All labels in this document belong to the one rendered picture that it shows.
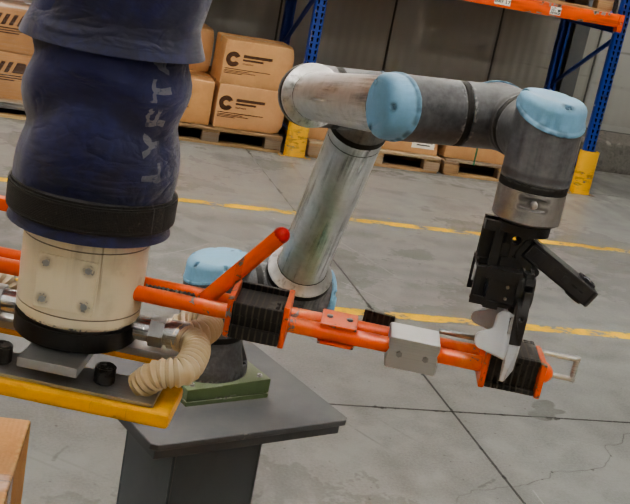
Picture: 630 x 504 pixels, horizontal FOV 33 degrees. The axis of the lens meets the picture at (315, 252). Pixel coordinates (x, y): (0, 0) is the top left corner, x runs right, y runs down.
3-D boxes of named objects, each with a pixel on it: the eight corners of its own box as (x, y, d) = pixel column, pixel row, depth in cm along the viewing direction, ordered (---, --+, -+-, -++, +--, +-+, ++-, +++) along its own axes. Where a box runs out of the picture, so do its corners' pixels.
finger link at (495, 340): (466, 374, 142) (478, 306, 143) (509, 383, 142) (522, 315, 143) (469, 373, 139) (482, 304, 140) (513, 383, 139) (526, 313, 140)
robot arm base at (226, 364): (150, 353, 249) (154, 314, 246) (220, 345, 260) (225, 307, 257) (189, 388, 234) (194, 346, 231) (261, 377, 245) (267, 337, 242)
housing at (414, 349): (383, 367, 144) (390, 336, 143) (383, 349, 150) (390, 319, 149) (434, 378, 144) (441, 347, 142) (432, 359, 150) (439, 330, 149)
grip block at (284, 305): (220, 338, 143) (227, 298, 141) (231, 314, 152) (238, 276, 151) (281, 351, 143) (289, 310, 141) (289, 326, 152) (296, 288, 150)
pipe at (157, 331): (-82, 346, 138) (-79, 305, 137) (-11, 287, 162) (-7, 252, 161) (174, 399, 138) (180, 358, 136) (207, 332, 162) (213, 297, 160)
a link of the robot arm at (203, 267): (172, 312, 249) (181, 241, 243) (244, 315, 254) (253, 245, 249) (183, 338, 235) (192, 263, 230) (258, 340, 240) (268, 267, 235)
